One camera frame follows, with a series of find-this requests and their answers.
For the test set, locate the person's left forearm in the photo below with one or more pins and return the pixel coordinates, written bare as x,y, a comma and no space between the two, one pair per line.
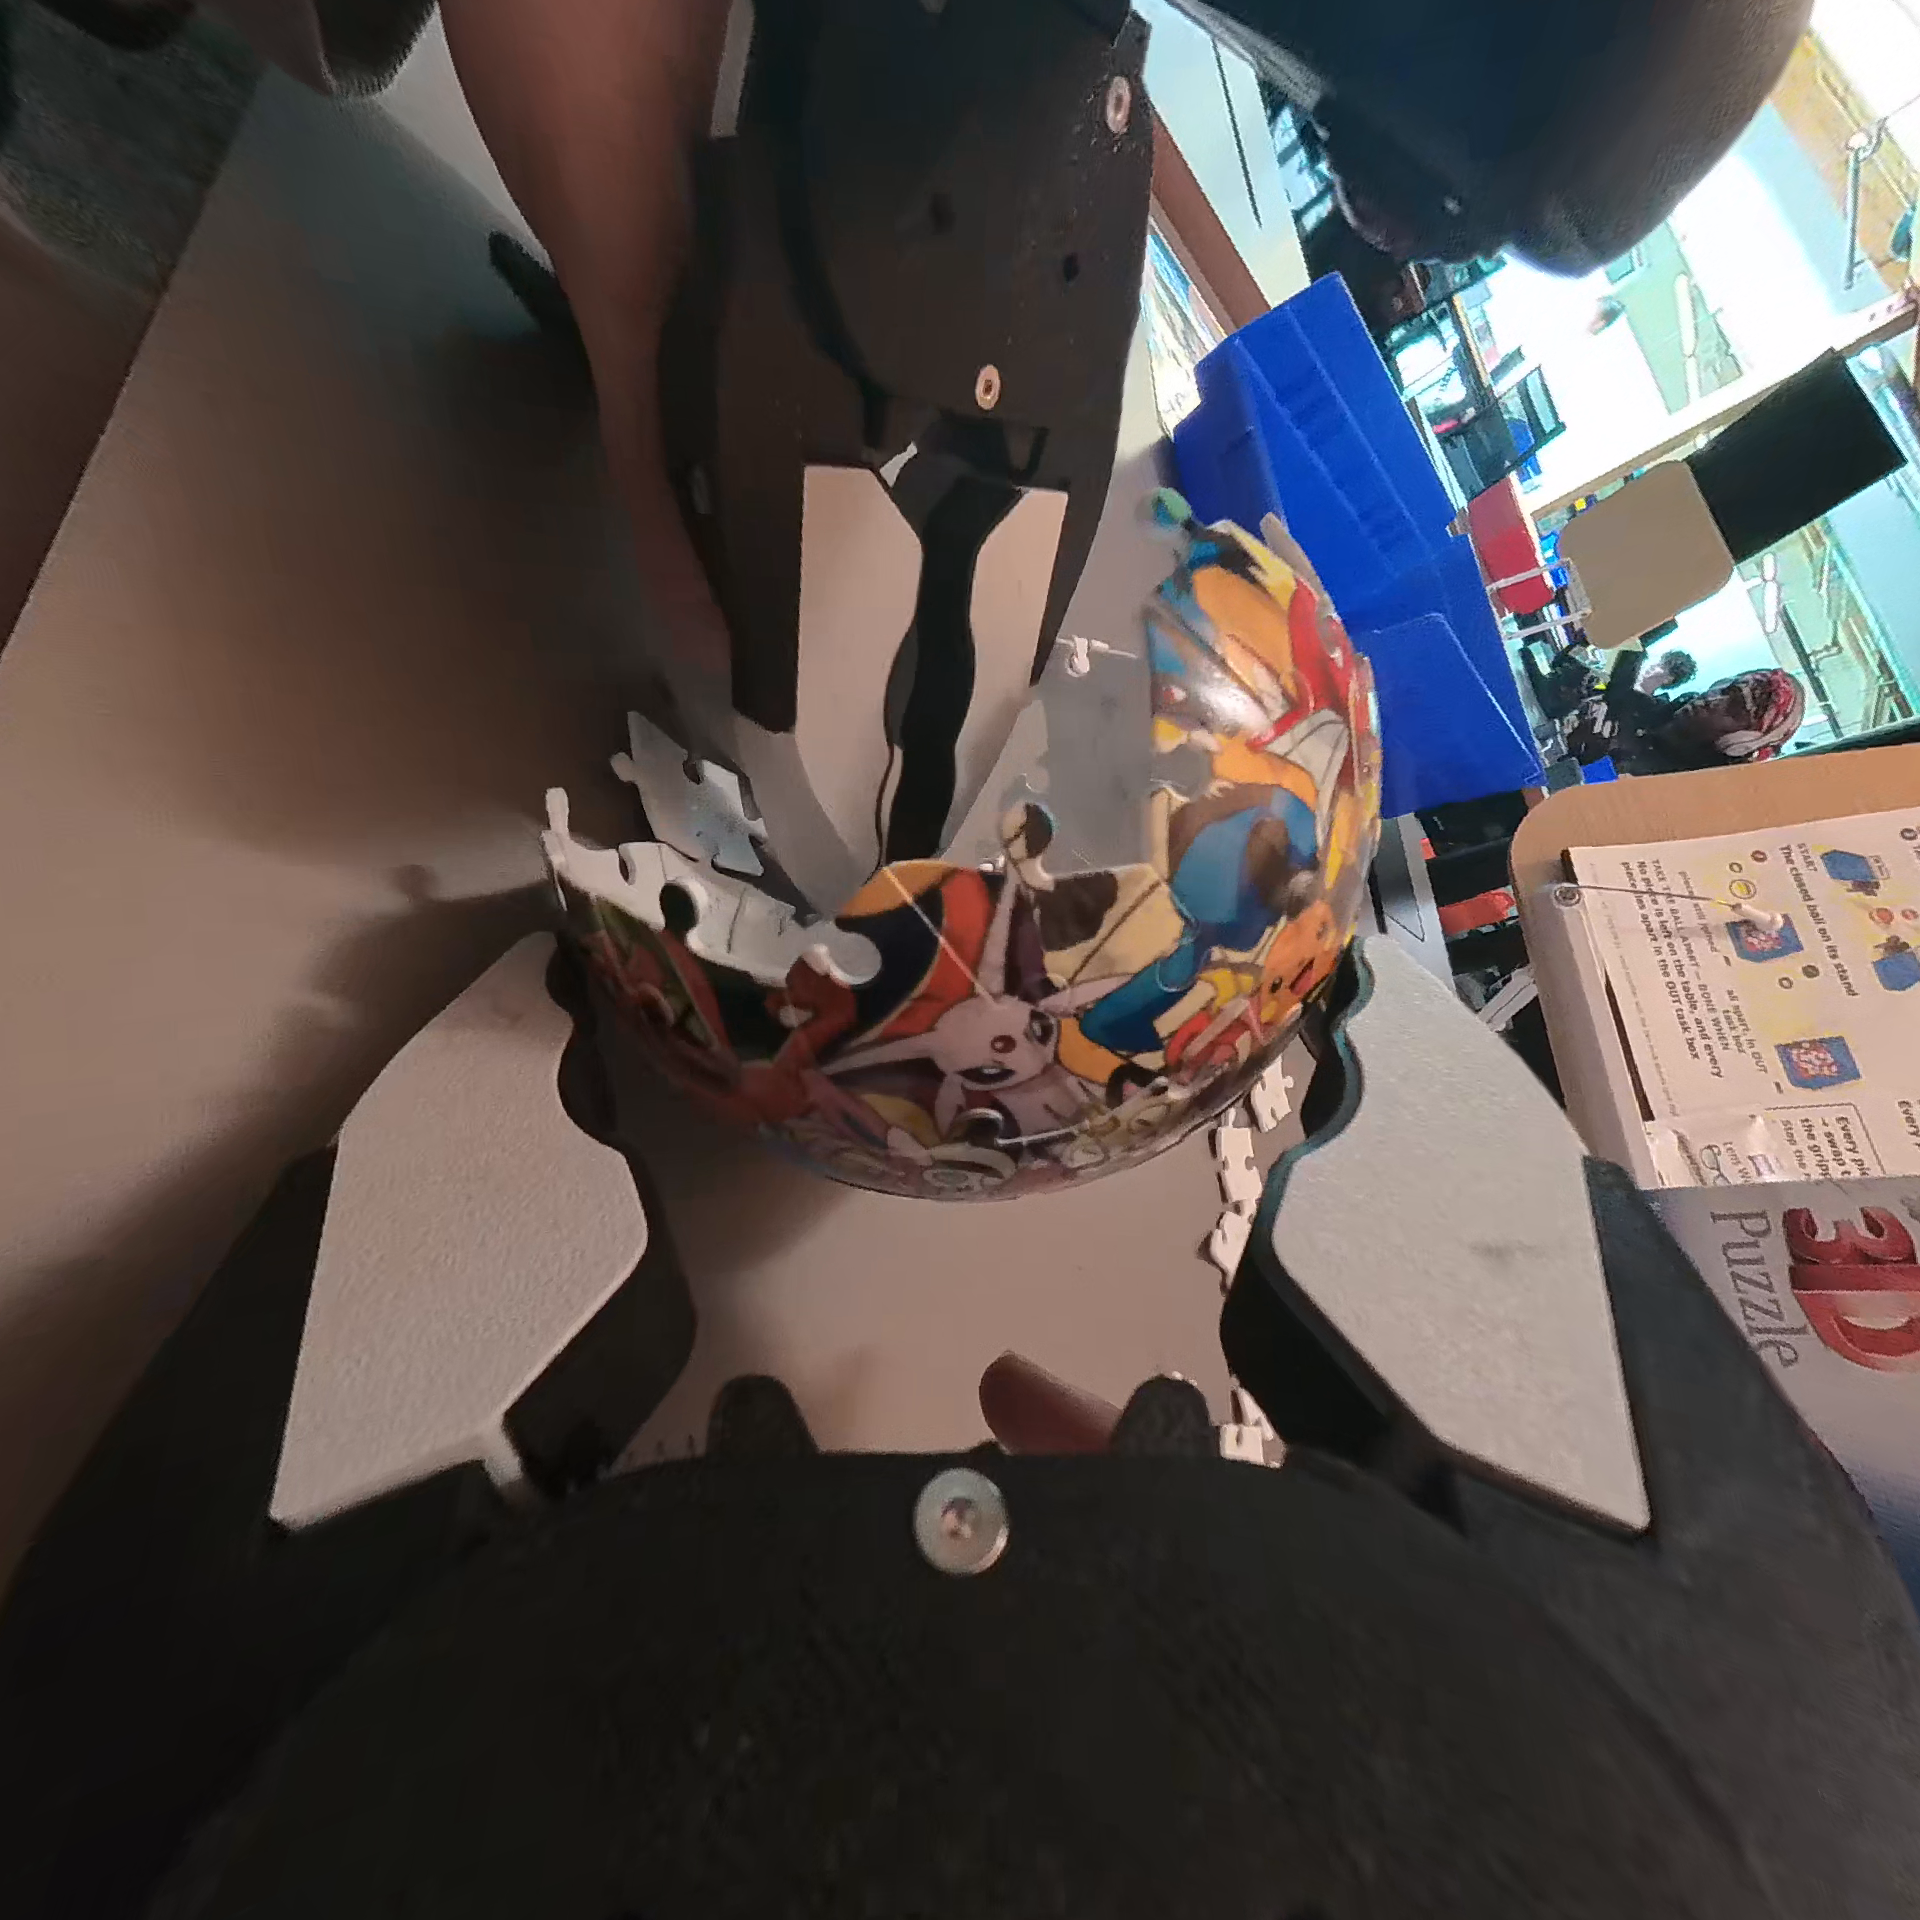
569,150

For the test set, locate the person's right hand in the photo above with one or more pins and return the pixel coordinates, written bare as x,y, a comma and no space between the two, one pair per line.
1050,1412

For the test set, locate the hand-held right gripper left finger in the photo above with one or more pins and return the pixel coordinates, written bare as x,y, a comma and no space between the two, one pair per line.
480,1245

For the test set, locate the person's head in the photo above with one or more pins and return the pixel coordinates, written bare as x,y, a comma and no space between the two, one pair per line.
1501,105

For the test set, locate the brown cardboard board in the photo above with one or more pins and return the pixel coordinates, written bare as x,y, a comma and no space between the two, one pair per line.
1651,796

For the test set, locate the printed puzzle box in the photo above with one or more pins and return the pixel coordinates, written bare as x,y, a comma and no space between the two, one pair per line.
1769,1305

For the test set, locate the pile of loose puzzle pieces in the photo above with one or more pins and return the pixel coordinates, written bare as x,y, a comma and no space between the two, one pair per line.
1241,1185

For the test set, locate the beige and black hanging panel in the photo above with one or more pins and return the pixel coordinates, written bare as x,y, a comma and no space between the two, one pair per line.
1651,556

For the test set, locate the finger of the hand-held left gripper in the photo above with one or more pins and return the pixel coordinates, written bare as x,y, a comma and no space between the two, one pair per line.
1021,570
848,629

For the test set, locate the blue plastic bin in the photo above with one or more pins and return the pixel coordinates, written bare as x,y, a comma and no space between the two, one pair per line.
1350,481

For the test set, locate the red box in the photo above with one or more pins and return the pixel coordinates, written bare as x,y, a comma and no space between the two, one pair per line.
1505,546

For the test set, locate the colourful puzzle ball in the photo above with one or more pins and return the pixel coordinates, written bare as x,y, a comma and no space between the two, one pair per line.
1050,974

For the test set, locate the person's left hand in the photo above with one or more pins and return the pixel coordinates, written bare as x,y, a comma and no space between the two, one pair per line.
662,570

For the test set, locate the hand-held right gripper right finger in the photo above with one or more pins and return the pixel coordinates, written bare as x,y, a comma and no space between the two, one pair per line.
1455,1277

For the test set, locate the printed instruction sheet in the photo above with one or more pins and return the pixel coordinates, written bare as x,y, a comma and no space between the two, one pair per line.
1725,961

